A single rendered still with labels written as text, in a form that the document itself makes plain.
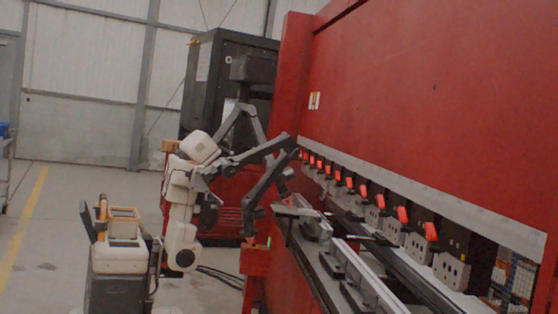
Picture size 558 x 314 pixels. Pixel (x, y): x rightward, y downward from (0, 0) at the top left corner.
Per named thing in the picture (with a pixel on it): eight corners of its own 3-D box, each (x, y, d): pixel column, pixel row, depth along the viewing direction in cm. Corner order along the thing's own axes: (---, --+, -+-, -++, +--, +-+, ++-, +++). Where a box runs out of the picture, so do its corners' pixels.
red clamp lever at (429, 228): (424, 220, 131) (432, 250, 124) (438, 222, 131) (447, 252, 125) (421, 223, 132) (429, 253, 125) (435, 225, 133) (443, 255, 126)
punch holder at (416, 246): (402, 251, 151) (412, 201, 149) (427, 254, 152) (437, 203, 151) (422, 267, 136) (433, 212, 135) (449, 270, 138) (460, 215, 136)
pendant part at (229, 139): (218, 139, 407) (224, 97, 403) (232, 141, 411) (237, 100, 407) (231, 145, 365) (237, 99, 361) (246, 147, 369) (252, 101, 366)
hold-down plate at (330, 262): (318, 256, 237) (319, 250, 236) (328, 257, 237) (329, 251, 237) (332, 277, 207) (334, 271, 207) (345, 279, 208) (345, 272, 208)
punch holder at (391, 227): (380, 234, 171) (389, 189, 169) (403, 237, 172) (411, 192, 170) (396, 247, 156) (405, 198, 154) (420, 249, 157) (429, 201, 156)
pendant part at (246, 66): (217, 154, 416) (230, 57, 408) (243, 158, 425) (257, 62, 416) (231, 164, 369) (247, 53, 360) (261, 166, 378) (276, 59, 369)
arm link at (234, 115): (238, 103, 295) (238, 95, 285) (256, 114, 294) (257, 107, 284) (197, 160, 280) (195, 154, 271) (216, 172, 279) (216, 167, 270)
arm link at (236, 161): (288, 125, 254) (297, 132, 246) (292, 147, 261) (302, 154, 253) (212, 160, 240) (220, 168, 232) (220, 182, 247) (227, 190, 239)
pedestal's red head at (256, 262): (238, 262, 276) (242, 232, 274) (265, 265, 278) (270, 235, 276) (238, 273, 256) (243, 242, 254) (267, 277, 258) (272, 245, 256)
